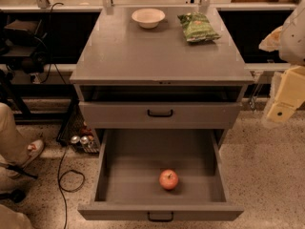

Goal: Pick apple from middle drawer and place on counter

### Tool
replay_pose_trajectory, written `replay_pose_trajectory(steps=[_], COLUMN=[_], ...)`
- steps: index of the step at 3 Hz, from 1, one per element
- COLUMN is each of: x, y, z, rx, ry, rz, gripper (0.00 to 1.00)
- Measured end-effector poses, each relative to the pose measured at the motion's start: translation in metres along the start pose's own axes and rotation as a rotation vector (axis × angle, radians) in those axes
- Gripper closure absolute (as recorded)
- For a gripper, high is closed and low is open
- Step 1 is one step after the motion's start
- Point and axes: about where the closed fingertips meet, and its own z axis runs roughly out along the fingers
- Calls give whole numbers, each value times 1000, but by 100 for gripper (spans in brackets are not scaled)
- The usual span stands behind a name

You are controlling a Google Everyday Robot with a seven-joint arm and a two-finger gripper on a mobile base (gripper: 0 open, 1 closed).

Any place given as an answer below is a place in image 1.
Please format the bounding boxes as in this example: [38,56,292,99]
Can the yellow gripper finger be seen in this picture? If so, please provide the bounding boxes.
[258,27,282,52]
[265,66,305,124]

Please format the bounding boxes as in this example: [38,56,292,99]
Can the closed top drawer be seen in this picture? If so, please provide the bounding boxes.
[79,102,241,129]

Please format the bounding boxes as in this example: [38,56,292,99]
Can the green chip bag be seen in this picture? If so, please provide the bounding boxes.
[178,12,220,43]

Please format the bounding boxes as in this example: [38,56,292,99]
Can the black floor cable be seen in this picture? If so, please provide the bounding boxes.
[56,145,86,229]

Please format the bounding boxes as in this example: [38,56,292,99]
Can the black drawer handle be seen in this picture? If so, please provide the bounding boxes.
[147,212,173,222]
[147,110,173,117]

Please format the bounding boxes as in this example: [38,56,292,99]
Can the black top drawer handle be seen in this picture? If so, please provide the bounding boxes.
[147,110,173,117]

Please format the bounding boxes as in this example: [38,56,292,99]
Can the person's leg beige trousers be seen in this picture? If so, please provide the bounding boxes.
[0,102,31,189]

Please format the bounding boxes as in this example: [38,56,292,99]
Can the white bowl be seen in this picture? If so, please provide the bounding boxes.
[132,9,165,29]

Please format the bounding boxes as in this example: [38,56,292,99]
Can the black equipment on shelf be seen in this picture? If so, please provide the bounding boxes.
[0,15,49,74]

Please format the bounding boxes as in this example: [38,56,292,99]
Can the black middle drawer handle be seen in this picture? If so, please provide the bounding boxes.
[147,212,173,222]

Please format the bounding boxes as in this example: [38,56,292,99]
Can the red apple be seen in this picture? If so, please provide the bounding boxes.
[159,169,179,190]

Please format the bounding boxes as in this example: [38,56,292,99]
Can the wire basket with cans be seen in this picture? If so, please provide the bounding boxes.
[57,105,99,154]

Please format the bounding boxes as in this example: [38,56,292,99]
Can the white sneaker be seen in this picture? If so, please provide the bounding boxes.
[7,139,45,178]

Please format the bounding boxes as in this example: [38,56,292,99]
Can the open middle drawer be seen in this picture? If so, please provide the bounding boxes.
[78,129,243,222]

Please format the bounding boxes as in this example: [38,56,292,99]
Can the grey drawer cabinet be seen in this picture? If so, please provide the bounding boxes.
[71,7,253,141]

